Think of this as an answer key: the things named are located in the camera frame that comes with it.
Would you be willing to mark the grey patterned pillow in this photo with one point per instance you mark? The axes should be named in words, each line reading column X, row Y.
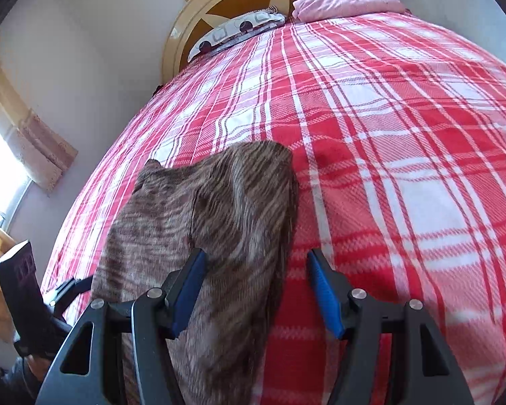
column 236, row 27

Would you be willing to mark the person's left forearm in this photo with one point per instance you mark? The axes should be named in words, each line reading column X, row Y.
column 19, row 382

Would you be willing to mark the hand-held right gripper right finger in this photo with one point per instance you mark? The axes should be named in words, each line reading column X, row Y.
column 324, row 295

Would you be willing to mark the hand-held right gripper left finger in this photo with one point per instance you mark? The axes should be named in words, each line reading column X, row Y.
column 189, row 291

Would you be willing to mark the black object beside bed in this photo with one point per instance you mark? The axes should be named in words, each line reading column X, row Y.
column 157, row 89

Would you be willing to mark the person's left hand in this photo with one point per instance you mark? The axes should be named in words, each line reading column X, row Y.
column 40, row 367

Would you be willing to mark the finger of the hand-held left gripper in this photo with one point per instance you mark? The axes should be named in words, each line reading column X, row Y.
column 69, row 289

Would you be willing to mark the brown striped small garment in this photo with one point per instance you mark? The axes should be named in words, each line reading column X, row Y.
column 236, row 228

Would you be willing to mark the window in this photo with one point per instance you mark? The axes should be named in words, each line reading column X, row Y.
column 0, row 168

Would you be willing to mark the cream and brown headboard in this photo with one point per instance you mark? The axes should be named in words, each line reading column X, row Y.
column 244, row 0

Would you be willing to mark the red plaid bed blanket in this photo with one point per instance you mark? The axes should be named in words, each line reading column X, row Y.
column 405, row 156

